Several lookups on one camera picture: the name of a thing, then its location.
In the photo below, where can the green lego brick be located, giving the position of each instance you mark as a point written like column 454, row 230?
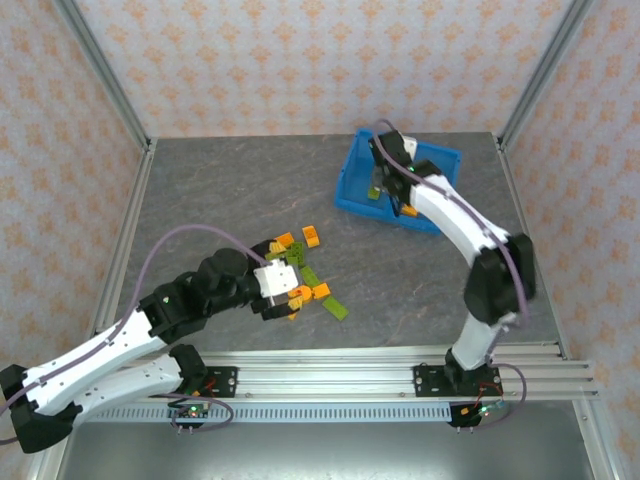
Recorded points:
column 296, row 252
column 336, row 307
column 373, row 192
column 310, row 276

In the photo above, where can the orange arched lego brick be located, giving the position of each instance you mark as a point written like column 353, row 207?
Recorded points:
column 311, row 236

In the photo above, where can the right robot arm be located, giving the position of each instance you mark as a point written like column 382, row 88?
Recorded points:
column 450, row 215

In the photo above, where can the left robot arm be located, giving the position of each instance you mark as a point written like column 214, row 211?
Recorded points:
column 100, row 350

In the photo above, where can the small circuit board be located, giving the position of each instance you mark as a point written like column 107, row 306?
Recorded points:
column 192, row 412
column 485, row 411

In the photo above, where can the grey metal shelf panel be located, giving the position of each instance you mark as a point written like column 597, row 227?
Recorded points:
column 325, row 450

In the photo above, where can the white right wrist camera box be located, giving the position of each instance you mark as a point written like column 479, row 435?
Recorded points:
column 410, row 146

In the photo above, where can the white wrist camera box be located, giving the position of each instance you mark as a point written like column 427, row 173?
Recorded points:
column 275, row 280
column 410, row 146

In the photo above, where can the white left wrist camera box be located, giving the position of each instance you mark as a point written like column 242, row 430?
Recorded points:
column 275, row 280

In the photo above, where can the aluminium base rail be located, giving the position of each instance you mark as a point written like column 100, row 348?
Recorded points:
column 325, row 375

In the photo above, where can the aluminium table side rail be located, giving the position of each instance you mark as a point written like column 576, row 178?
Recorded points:
column 135, row 210
column 520, row 210

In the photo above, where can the aluminium frame post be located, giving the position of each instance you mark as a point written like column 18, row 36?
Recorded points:
column 100, row 65
column 545, row 70

